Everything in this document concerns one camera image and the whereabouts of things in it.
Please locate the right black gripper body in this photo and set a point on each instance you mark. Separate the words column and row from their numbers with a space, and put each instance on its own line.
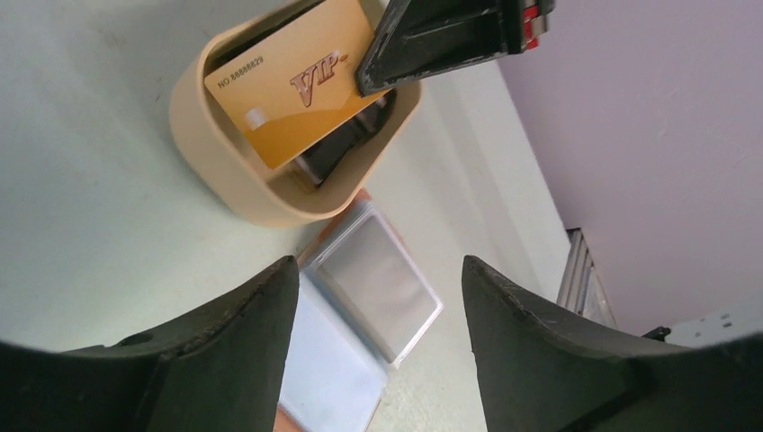
column 524, row 21

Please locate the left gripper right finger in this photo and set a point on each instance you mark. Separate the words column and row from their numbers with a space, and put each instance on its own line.
column 541, row 367

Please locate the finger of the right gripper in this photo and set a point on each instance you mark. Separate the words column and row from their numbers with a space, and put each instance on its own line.
column 417, row 39

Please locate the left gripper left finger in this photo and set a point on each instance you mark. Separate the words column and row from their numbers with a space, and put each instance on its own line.
column 218, row 367

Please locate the gold credit card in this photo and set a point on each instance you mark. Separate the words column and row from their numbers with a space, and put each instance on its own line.
column 297, row 84

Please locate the orange leather card holder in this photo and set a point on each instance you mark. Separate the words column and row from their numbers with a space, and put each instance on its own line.
column 332, row 380

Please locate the beige oval tray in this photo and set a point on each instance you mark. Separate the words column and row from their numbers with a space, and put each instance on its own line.
column 221, row 156

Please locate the aluminium frame rail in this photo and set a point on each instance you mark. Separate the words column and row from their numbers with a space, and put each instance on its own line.
column 581, row 291

